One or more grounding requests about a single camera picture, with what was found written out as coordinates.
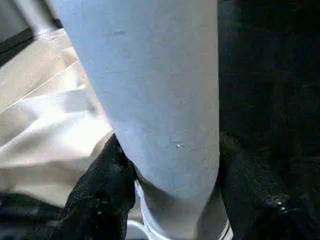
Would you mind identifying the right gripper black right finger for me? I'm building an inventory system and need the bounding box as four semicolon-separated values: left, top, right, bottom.
217;131;320;240

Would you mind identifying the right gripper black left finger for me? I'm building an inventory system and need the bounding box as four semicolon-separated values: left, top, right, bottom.
51;133;139;240

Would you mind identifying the white plastic table leg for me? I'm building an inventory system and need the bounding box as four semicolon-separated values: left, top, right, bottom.
48;0;235;240
14;0;60;36

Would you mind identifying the white plastic table top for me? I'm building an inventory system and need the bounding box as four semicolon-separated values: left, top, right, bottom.
0;27;235;240

